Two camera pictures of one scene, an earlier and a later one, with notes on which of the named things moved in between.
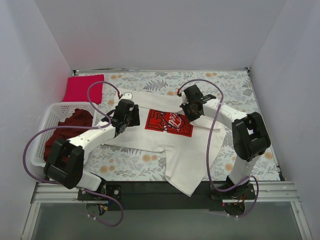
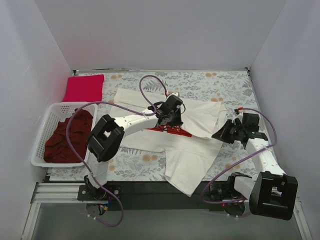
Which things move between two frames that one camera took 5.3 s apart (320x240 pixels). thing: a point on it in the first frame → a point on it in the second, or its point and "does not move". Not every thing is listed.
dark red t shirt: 79,117 does not move
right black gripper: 189,110 → 230,130
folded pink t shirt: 77,88 does not move
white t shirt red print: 190,144 does not move
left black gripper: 135,116 → 171,120
